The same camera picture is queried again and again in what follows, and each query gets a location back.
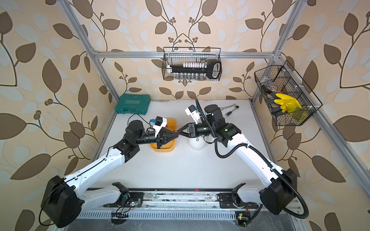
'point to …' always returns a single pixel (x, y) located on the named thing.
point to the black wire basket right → (277, 79)
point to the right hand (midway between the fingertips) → (179, 132)
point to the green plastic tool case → (133, 104)
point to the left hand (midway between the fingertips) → (174, 133)
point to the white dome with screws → (197, 143)
